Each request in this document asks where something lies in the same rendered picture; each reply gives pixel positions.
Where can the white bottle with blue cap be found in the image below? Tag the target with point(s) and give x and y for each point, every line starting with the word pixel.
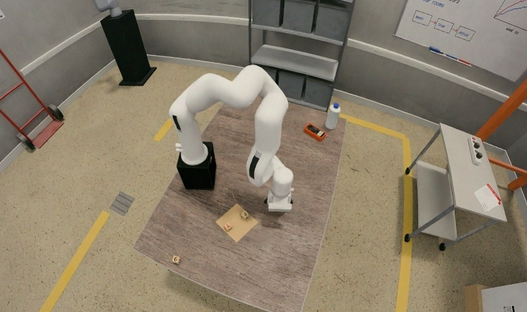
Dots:
pixel 332 116

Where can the tan square mat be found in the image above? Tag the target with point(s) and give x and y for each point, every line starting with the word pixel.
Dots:
pixel 240 226

